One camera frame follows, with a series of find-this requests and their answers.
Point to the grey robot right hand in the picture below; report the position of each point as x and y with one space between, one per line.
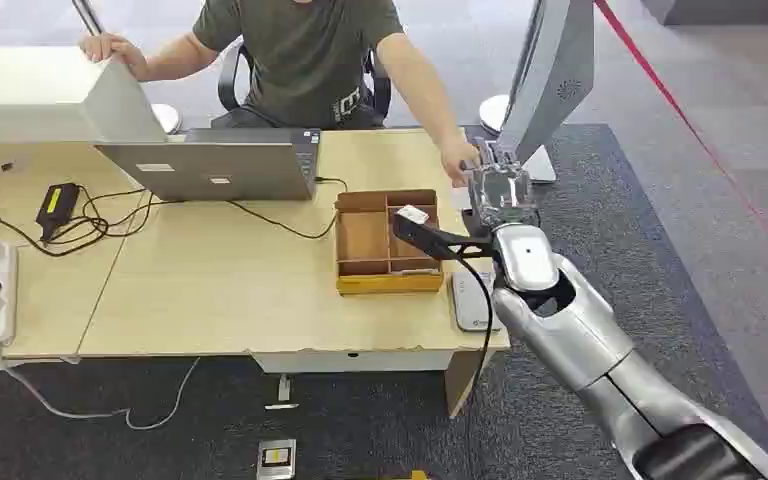
502 192

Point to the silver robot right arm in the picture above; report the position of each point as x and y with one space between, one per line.
576 331

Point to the person's left hand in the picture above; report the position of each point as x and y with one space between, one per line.
457 162

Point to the person's hand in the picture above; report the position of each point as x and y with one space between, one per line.
111 50
457 162

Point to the round white stand base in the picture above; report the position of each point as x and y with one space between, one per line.
166 118
493 114

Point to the grey flat card reader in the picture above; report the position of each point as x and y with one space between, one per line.
471 303

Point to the grey standing display panel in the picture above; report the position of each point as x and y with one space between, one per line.
546 73

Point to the wooden compartment box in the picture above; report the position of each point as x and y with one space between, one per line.
364 238

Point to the wooden desk leg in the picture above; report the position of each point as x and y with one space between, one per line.
460 384

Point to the person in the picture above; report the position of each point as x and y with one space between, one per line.
304 60

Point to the grey open laptop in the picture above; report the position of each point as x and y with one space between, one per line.
225 171

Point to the black office chair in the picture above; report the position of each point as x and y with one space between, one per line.
232 83

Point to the yellow floor object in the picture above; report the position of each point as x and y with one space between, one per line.
410 476

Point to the metal floor socket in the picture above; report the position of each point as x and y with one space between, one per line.
276 458

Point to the person's right hand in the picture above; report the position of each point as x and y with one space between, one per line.
111 50

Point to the black power adapter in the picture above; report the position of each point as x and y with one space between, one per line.
58 206

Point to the metal pole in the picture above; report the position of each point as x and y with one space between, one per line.
87 16

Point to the white desk partition box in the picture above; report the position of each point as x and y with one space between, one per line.
33 93

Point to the small black desk clip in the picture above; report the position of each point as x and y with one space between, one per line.
6 166

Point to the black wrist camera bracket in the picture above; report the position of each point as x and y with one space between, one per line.
437 240

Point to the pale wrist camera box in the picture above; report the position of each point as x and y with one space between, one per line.
413 214

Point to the white desk drawer frame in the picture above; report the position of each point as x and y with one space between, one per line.
357 361

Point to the metal desk foot bracket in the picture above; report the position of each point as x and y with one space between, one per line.
283 392

